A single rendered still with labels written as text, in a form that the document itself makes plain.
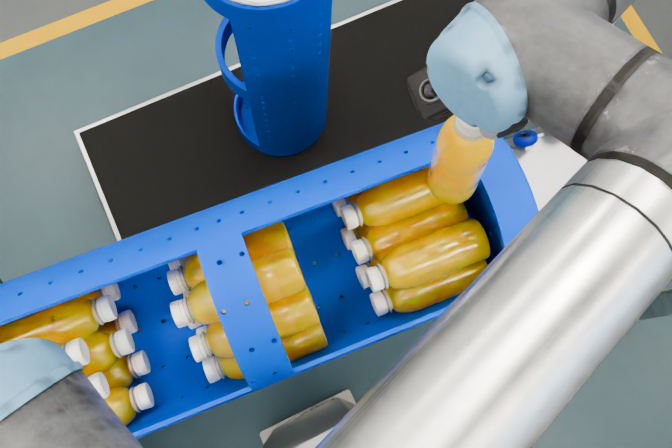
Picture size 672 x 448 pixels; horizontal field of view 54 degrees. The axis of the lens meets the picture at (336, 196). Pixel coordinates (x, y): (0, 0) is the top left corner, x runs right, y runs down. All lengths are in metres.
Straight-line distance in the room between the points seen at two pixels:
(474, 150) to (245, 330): 0.38
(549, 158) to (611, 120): 0.93
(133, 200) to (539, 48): 1.79
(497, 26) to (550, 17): 0.03
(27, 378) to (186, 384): 0.79
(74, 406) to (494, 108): 0.29
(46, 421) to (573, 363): 0.25
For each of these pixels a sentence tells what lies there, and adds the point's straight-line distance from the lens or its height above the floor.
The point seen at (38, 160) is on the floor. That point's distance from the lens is 2.41.
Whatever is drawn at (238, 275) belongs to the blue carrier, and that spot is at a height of 1.23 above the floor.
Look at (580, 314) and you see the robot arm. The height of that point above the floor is 1.81.
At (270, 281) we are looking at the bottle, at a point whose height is 1.18.
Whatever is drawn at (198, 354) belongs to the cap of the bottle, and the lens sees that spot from 1.02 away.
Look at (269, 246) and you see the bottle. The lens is 1.01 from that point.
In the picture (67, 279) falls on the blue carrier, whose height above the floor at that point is 1.20.
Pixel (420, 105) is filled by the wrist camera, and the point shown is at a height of 1.56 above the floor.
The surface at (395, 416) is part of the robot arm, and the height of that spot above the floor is 1.81.
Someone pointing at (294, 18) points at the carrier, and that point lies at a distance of 1.34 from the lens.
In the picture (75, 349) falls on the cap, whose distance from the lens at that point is 1.01.
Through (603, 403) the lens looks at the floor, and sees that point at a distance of 2.31.
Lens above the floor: 2.13
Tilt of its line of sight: 75 degrees down
